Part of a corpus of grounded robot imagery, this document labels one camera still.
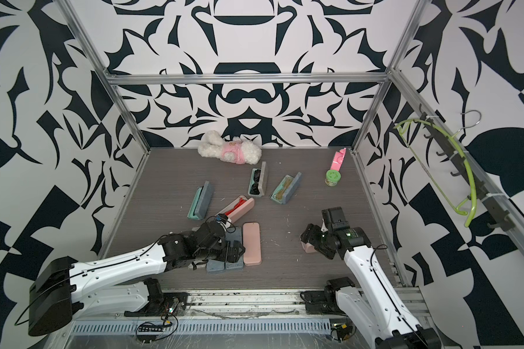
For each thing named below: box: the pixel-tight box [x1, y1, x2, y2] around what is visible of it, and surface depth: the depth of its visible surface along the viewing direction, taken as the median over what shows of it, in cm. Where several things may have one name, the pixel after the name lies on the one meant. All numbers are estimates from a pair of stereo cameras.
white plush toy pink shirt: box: [197, 130, 262, 165], surface depth 110 cm
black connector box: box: [330, 322, 357, 343], surface depth 73 cm
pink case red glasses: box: [214, 194, 255, 224], surface depth 97 cm
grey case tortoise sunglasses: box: [205, 259, 226, 275], surface depth 81 cm
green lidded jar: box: [324, 169, 342, 187], surface depth 106 cm
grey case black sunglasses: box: [247, 161, 267, 198], surface depth 104 cm
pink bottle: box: [330, 146, 348, 172], surface depth 106 cm
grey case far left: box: [187, 180, 214, 220], surface depth 97 cm
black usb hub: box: [136, 325, 165, 344], surface depth 73 cm
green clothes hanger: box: [393, 118, 478, 228], surface depth 58 cm
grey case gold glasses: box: [269, 171, 303, 206], surface depth 103 cm
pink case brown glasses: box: [242, 221, 262, 267], surface depth 88 cm
